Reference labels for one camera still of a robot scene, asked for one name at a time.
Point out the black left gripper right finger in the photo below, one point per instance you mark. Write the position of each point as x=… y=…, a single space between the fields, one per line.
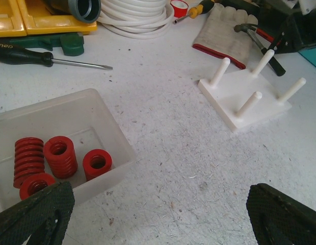
x=279 y=219

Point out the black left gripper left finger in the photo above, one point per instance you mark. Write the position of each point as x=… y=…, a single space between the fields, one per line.
x=40 y=219

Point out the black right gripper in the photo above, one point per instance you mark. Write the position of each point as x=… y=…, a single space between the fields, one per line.
x=296 y=33

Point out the large red spring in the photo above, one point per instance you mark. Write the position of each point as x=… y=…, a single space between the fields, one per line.
x=60 y=155
x=96 y=163

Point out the small red spring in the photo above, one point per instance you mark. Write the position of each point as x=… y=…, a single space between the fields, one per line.
x=34 y=184

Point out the long thin red spring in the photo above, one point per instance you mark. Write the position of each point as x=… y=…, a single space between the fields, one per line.
x=28 y=159

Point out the clear plastic spring box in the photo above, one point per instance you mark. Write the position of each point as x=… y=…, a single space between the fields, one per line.
x=71 y=138

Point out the clear blue storage box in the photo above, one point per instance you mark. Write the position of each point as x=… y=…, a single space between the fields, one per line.
x=309 y=55

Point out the beige work glove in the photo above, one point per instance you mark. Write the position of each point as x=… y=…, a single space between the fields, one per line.
x=218 y=38

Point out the white peg board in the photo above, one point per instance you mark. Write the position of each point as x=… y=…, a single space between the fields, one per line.
x=245 y=98

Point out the red white tape roll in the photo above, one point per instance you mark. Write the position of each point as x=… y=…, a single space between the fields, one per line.
x=180 y=8

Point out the black flathead screwdriver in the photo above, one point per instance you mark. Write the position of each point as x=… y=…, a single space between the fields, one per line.
x=15 y=55

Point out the green clamp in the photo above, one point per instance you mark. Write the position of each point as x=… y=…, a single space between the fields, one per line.
x=72 y=44

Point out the yellow parts bin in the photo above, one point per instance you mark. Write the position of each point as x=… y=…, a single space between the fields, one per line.
x=22 y=18

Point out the grey pipe fitting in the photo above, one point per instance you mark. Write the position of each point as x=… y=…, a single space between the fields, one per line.
x=86 y=11

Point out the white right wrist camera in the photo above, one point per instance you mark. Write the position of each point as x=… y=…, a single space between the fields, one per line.
x=307 y=6

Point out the black handled hammer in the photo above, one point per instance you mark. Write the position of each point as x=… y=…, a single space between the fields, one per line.
x=250 y=30

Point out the white cable spool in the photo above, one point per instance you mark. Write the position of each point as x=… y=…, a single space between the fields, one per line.
x=137 y=19

